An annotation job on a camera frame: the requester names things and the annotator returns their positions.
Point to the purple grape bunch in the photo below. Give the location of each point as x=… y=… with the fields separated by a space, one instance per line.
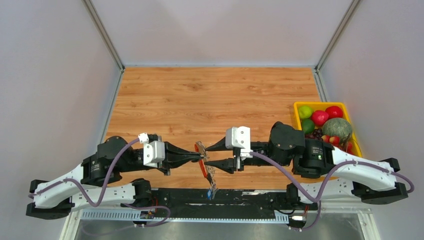
x=316 y=134

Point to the red handled metal key organizer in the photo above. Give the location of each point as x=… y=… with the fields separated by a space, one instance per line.
x=207 y=171

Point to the light green apple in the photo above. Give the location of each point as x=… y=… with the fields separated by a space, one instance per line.
x=305 y=112

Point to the key with blue tag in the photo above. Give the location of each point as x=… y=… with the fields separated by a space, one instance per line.
x=210 y=194

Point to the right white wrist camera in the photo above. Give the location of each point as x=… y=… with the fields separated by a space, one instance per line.
x=239 y=137

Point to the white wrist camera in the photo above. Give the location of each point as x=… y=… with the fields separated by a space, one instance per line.
x=239 y=137
x=154 y=152

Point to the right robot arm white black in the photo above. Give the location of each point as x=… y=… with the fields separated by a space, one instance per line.
x=317 y=170

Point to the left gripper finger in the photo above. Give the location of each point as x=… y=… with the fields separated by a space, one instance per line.
x=173 y=149
x=183 y=159

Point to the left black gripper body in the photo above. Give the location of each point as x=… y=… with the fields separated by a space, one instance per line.
x=165 y=165

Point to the red apple right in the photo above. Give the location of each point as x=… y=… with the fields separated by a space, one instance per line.
x=334 y=112

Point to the red apple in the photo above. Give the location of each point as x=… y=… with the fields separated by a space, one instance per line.
x=319 y=117
x=334 y=112

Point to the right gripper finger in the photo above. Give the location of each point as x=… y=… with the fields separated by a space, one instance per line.
x=219 y=146
x=227 y=165

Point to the green netted melon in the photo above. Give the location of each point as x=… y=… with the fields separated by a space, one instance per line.
x=338 y=127

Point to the yellow plastic fruit bin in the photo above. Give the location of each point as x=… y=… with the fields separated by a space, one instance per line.
x=322 y=106

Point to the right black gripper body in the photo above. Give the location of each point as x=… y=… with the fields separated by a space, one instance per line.
x=257 y=161

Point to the red apple left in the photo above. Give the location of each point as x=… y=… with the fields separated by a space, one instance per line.
x=319 y=117

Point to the dark green lime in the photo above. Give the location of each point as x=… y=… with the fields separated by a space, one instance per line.
x=307 y=126

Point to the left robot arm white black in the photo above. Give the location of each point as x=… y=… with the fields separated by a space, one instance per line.
x=87 y=185

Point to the small red peaches cluster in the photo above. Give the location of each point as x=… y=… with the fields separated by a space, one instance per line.
x=344 y=145

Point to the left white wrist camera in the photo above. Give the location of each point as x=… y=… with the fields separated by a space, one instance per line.
x=154 y=152

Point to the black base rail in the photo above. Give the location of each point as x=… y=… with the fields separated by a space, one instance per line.
x=226 y=204

